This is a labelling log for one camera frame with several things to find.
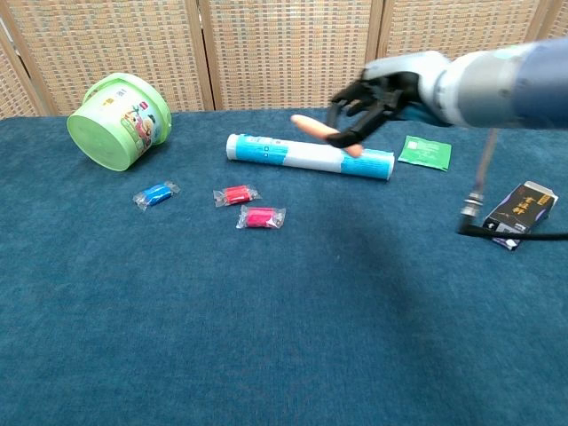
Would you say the green plastic bucket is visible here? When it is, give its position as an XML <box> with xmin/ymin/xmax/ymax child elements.
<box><xmin>66</xmin><ymin>72</ymin><xmax>173</xmax><ymax>172</ymax></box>

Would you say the orange sausage-shaped stick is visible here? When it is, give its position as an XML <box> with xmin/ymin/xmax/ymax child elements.
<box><xmin>289</xmin><ymin>114</ymin><xmax>365</xmax><ymax>158</ymax></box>

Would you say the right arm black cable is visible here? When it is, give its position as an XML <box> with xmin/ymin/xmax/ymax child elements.
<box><xmin>455</xmin><ymin>128</ymin><xmax>568</xmax><ymax>242</ymax></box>

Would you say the green foil sachet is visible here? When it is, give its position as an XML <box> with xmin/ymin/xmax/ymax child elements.
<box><xmin>397</xmin><ymin>135</ymin><xmax>453</xmax><ymax>172</ymax></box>

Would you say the blue candy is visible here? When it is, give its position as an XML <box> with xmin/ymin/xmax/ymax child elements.
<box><xmin>132</xmin><ymin>179</ymin><xmax>181</xmax><ymax>212</ymax></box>

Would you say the black carton box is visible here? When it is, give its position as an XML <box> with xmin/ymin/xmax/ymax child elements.
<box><xmin>482</xmin><ymin>180</ymin><xmax>559</xmax><ymax>253</ymax></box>

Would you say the woven bamboo folding screen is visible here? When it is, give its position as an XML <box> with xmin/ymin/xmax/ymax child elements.
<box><xmin>0</xmin><ymin>0</ymin><xmax>568</xmax><ymax>119</ymax></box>

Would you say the teal table cloth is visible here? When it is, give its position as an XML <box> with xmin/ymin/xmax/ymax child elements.
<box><xmin>0</xmin><ymin>103</ymin><xmax>568</xmax><ymax>426</ymax></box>

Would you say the white and teal paper roll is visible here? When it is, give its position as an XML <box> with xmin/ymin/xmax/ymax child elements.
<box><xmin>225</xmin><ymin>132</ymin><xmax>396</xmax><ymax>182</ymax></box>

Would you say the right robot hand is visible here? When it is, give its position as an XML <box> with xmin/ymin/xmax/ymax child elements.
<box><xmin>325</xmin><ymin>50</ymin><xmax>452</xmax><ymax>150</ymax></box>

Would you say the red candy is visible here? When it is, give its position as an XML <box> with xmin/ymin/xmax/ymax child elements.
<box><xmin>235</xmin><ymin>204</ymin><xmax>287</xmax><ymax>231</ymax></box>
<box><xmin>212</xmin><ymin>184</ymin><xmax>261</xmax><ymax>209</ymax></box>

